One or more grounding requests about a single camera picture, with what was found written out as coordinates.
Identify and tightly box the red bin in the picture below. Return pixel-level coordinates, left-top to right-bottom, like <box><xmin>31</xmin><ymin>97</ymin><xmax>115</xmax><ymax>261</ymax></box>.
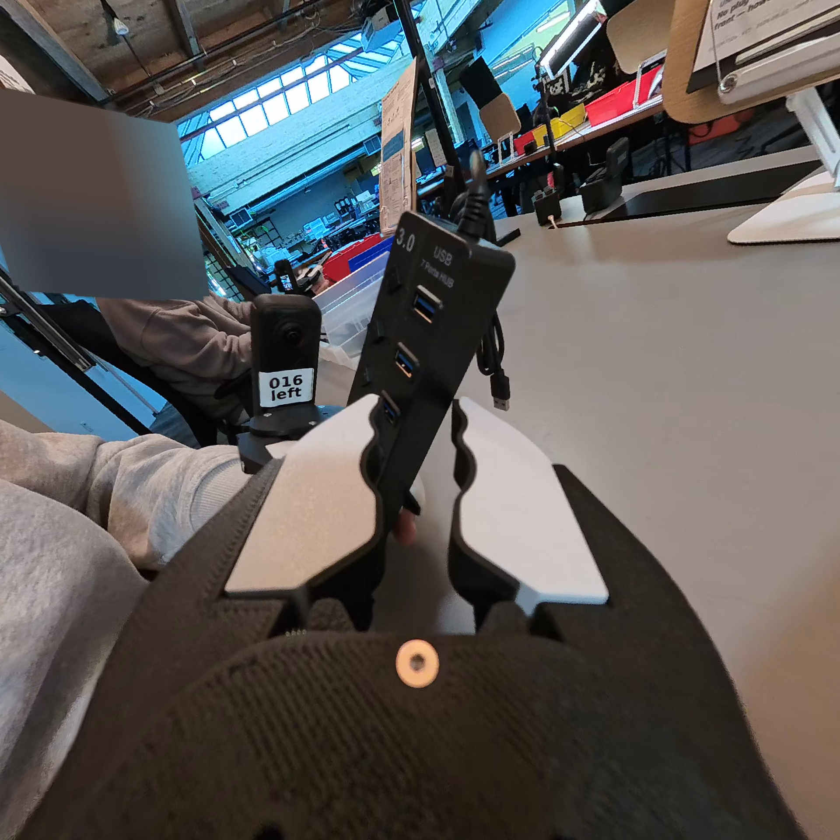
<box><xmin>583</xmin><ymin>64</ymin><xmax>665</xmax><ymax>127</ymax></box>
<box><xmin>322</xmin><ymin>238</ymin><xmax>383</xmax><ymax>284</ymax></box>

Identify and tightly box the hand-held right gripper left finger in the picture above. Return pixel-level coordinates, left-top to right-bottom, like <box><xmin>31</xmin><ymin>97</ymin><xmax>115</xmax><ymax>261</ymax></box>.
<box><xmin>223</xmin><ymin>392</ymin><xmax>386</xmax><ymax>597</ymax></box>

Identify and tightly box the spare instruction board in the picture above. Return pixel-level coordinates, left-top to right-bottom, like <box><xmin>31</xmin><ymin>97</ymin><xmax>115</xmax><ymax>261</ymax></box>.
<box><xmin>378</xmin><ymin>56</ymin><xmax>422</xmax><ymax>238</ymax></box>

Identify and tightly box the black usb hub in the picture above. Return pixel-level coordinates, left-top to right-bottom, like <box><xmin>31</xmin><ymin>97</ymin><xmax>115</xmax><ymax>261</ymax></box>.
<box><xmin>345</xmin><ymin>209</ymin><xmax>517</xmax><ymax>547</ymax></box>

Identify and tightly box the tall black charger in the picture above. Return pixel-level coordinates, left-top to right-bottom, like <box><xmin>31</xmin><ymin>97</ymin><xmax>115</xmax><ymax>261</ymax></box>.
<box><xmin>579</xmin><ymin>136</ymin><xmax>632</xmax><ymax>215</ymax></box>

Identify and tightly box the small yellow bin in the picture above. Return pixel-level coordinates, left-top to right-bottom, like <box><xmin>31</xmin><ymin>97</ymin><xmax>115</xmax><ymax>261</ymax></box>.
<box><xmin>549</xmin><ymin>102</ymin><xmax>589</xmax><ymax>139</ymax></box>

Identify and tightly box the person's left forearm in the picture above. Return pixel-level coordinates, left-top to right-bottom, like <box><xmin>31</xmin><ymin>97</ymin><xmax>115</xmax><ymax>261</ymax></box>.
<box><xmin>0</xmin><ymin>419</ymin><xmax>265</xmax><ymax>573</ymax></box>

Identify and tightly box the white stand base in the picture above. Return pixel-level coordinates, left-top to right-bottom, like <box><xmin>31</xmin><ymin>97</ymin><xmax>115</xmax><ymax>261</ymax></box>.
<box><xmin>726</xmin><ymin>87</ymin><xmax>840</xmax><ymax>246</ymax></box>

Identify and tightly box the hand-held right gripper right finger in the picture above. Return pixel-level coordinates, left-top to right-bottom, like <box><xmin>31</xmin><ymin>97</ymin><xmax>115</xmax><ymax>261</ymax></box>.
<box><xmin>448</xmin><ymin>395</ymin><xmax>611</xmax><ymax>607</ymax></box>

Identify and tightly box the person's grey sweatshirt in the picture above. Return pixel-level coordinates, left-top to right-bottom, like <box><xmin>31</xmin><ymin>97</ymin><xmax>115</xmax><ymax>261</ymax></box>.
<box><xmin>0</xmin><ymin>478</ymin><xmax>153</xmax><ymax>840</ymax></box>

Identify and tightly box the printed instruction sheet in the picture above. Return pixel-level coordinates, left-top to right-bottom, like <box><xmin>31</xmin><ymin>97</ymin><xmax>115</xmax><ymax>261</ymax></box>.
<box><xmin>694</xmin><ymin>0</ymin><xmax>840</xmax><ymax>74</ymax></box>

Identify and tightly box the blue bin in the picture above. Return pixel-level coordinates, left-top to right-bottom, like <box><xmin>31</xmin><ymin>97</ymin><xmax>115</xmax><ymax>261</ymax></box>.
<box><xmin>346</xmin><ymin>245</ymin><xmax>396</xmax><ymax>274</ymax></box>

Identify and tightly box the black hub cable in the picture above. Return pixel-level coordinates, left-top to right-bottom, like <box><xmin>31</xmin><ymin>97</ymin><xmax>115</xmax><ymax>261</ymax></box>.
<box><xmin>451</xmin><ymin>148</ymin><xmax>514</xmax><ymax>412</ymax></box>

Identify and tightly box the black desk panel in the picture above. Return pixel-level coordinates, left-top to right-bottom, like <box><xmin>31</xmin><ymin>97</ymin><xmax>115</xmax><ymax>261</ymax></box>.
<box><xmin>556</xmin><ymin>159</ymin><xmax>823</xmax><ymax>228</ymax></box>

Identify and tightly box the clear plastic bin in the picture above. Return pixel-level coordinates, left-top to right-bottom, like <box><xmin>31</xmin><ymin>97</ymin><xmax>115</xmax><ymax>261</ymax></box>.
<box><xmin>312</xmin><ymin>264</ymin><xmax>396</xmax><ymax>370</ymax></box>

